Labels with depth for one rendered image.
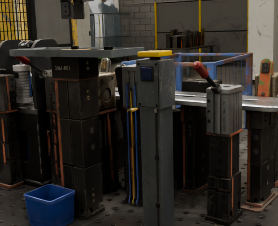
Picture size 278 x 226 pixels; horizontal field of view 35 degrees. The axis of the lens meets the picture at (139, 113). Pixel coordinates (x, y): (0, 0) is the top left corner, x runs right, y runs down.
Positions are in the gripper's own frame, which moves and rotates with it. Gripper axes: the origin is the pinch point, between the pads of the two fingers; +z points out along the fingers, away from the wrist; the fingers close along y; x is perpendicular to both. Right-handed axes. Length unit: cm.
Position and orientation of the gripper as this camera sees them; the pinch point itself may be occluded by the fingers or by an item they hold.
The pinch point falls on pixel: (73, 15)
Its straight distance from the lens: 122.9
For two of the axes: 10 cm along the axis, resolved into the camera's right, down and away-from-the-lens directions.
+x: -9.8, 0.0, 1.9
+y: 1.8, -1.9, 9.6
